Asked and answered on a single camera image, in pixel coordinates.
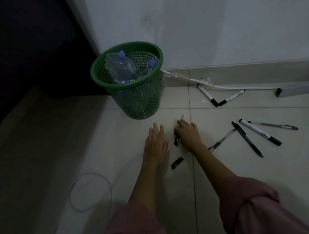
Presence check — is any person's right hand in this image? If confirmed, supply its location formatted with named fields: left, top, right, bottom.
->
left=174, top=119, right=206, bottom=156

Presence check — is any person's left hand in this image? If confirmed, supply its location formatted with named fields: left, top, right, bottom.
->
left=143, top=122, right=169, bottom=166

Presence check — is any white marker with black cap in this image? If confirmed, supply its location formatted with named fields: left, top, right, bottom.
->
left=174, top=114, right=185, bottom=146
left=218, top=90, right=246, bottom=107
left=239, top=119, right=282, bottom=146
left=197, top=84, right=218, bottom=107

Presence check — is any person's right forearm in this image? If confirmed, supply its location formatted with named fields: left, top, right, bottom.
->
left=193, top=145, right=243, bottom=194

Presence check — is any person's left forearm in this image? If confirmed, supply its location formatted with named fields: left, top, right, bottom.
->
left=127, top=162, right=167, bottom=211

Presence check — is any green plastic mesh waste basket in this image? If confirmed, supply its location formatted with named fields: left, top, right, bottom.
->
left=90, top=41, right=164, bottom=120

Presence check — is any black marker cap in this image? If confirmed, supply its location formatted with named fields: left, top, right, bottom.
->
left=171, top=157, right=184, bottom=170

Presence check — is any clear pen with black grip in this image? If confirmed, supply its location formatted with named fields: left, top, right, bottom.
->
left=208, top=128, right=237, bottom=152

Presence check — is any small clear plastic bottle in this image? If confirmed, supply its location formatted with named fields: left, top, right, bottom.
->
left=133, top=59, right=159, bottom=82

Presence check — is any large clear plastic bottle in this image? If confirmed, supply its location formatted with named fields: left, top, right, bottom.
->
left=105, top=50, right=136, bottom=84

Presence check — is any clear gel pen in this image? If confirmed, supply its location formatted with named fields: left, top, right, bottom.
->
left=247, top=121, right=299, bottom=131

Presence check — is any pink left sleeve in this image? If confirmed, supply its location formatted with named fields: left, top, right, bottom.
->
left=104, top=201, right=167, bottom=234

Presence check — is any pink sleeve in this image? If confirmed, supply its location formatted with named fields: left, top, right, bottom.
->
left=104, top=201, right=167, bottom=234
left=218, top=176, right=309, bottom=234

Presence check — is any pink right sleeve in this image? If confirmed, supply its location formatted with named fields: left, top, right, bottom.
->
left=218, top=176, right=309, bottom=234

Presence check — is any grey metal box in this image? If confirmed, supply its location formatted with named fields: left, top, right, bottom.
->
left=276, top=81, right=309, bottom=98

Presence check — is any dark door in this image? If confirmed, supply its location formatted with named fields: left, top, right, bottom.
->
left=0, top=0, right=102, bottom=123

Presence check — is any white tube along wall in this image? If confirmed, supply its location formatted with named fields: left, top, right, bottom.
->
left=160, top=69, right=281, bottom=91

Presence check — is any white cable loop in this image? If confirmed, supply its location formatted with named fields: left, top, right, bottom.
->
left=70, top=173, right=113, bottom=213

